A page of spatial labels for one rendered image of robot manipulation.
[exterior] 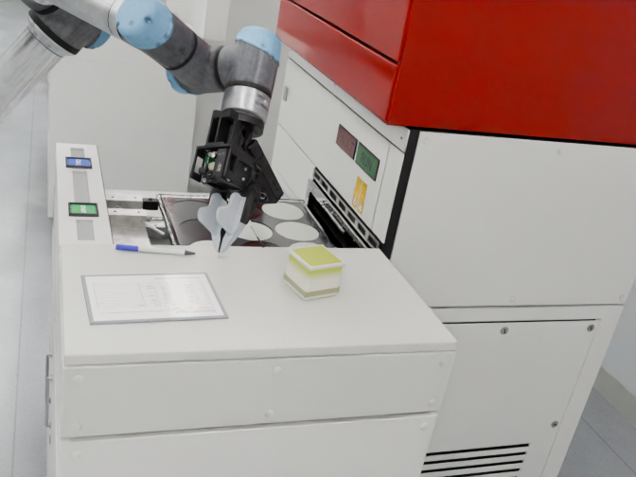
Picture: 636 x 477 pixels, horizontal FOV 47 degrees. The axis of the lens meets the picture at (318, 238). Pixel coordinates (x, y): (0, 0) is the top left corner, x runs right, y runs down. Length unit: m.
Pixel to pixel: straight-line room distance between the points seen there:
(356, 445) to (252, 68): 0.65
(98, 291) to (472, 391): 0.99
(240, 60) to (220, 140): 0.14
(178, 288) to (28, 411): 1.36
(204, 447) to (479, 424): 0.91
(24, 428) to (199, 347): 1.43
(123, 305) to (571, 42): 0.98
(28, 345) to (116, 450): 1.68
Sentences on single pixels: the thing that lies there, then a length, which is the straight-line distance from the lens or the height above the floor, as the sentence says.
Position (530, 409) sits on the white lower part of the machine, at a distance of 2.00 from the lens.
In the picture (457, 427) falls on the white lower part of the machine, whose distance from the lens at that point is 1.91.
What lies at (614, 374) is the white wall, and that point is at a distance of 3.19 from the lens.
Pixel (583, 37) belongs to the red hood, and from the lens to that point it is 1.58.
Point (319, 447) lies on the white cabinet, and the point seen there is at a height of 0.76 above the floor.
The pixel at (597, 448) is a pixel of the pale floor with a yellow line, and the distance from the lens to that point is 2.92.
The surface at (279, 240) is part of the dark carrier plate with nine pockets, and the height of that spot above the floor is 0.90.
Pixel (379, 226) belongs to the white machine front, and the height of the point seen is 1.00.
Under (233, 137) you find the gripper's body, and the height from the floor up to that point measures 1.24.
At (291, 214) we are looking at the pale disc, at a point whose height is 0.90.
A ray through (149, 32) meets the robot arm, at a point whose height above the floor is 1.37.
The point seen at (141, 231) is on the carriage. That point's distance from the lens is 1.63.
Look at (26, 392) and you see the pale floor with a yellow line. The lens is 2.61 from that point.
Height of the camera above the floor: 1.57
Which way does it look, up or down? 24 degrees down
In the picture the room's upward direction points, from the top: 11 degrees clockwise
